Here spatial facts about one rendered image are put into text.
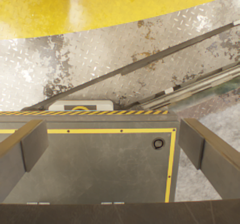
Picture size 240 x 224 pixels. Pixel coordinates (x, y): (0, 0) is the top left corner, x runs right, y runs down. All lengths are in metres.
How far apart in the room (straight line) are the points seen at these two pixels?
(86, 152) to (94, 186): 0.13
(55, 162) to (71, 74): 0.41
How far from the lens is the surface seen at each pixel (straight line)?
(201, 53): 0.89
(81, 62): 0.81
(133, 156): 0.57
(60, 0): 0.87
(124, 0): 0.84
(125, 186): 0.63
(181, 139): 0.16
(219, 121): 1.01
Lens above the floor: 0.80
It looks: 75 degrees down
